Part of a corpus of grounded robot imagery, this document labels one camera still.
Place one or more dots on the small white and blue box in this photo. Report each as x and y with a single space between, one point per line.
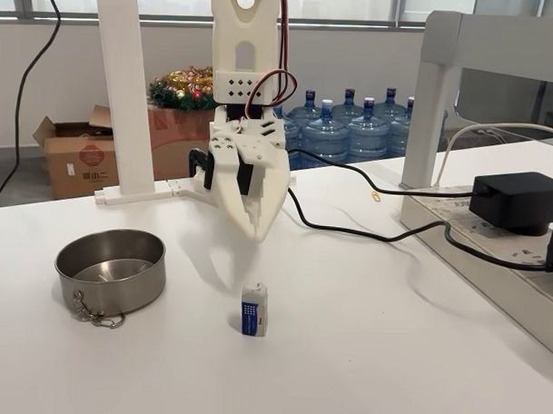
253 313

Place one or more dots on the red cardboard box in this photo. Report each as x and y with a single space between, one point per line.
174 140

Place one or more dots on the round metal bowl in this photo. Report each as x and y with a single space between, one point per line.
137 293

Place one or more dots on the open brown cardboard box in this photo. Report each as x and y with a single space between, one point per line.
82 164

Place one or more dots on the black table clamp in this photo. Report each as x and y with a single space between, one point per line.
198 158

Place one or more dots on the christmas wreath with tinsel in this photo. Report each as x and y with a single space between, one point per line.
180 92

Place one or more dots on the yellow paper clip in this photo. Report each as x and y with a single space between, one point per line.
375 196

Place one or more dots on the grey white desk shelf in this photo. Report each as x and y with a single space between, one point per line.
427 108

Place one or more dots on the white power strip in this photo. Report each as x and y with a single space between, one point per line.
493 251

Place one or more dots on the black power adapter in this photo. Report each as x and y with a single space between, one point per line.
513 201

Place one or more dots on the white upright post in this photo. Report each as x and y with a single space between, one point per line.
126 97

